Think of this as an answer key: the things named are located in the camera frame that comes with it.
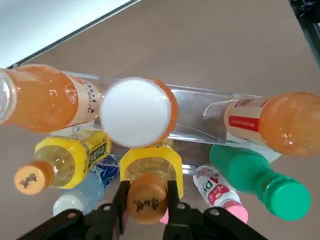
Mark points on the blue water bottle white cap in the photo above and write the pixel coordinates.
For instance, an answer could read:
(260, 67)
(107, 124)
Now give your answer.
(85, 190)

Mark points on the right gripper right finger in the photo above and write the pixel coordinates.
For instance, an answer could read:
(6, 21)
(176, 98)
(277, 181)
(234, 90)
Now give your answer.
(195, 225)

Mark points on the clear acrylic drinks tray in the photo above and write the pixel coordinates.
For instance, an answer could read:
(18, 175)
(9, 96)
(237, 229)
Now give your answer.
(195, 110)

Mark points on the orange juice bottle white cap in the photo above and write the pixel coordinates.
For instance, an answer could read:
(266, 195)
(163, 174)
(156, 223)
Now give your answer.
(287, 125)
(135, 112)
(45, 100)

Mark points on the yellow tea bottle orange cap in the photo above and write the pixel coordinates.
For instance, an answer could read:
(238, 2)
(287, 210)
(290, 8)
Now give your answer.
(147, 195)
(62, 162)

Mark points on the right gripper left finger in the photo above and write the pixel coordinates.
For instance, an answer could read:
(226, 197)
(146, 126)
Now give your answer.
(100, 222)

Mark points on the white bottle pink cap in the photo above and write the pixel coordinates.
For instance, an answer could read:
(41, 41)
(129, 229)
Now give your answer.
(215, 190)
(163, 218)

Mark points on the green plastic bottle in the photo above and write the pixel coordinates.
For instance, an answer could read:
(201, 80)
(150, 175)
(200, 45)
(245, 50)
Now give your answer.
(250, 175)

